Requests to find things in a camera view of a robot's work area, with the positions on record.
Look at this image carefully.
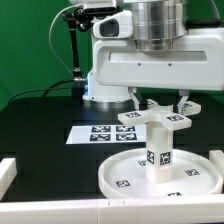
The white cross-shaped table base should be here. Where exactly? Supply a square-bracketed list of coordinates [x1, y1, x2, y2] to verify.
[118, 101, 201, 131]

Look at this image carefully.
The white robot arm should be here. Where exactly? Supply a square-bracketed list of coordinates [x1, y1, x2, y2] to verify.
[69, 0, 224, 108]

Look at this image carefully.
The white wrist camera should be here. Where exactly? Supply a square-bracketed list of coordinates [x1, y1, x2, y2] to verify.
[93, 10, 133, 39]

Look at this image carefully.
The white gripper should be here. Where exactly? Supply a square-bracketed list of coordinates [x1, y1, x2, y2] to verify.
[92, 28, 224, 114]

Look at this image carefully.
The white left fence rail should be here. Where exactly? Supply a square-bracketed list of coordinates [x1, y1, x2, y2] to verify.
[0, 158, 17, 201]

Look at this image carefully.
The white front fence rail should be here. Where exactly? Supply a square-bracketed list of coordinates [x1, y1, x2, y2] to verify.
[0, 195, 224, 224]

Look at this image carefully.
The grey cable loop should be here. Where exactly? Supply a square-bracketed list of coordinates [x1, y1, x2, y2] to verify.
[48, 4, 81, 73]

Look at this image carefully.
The white round table top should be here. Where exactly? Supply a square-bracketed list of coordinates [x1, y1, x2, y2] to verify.
[98, 148, 223, 199]

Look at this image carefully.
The white marker plate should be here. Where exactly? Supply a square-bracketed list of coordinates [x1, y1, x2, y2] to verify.
[66, 125, 146, 144]

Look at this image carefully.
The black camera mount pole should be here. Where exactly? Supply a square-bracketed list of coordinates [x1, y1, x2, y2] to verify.
[62, 7, 94, 98]

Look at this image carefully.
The black cable on table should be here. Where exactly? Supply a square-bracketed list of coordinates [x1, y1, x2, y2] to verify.
[7, 78, 84, 105]

